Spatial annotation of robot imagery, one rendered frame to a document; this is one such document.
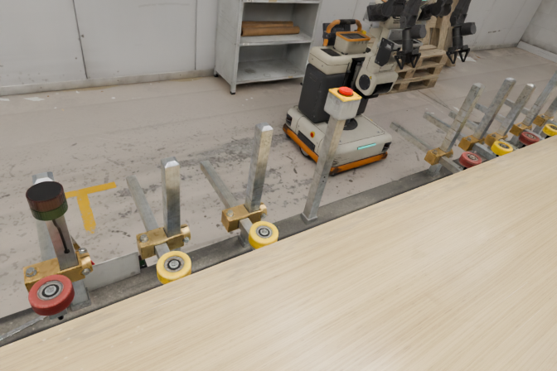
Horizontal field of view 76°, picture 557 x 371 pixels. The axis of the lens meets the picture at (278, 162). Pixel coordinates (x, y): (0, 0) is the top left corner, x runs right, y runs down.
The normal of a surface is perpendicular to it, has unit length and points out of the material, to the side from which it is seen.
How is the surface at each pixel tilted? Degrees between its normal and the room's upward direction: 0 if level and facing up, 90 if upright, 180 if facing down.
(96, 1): 90
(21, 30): 90
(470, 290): 0
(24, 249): 0
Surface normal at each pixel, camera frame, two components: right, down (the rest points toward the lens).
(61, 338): 0.15, -0.79
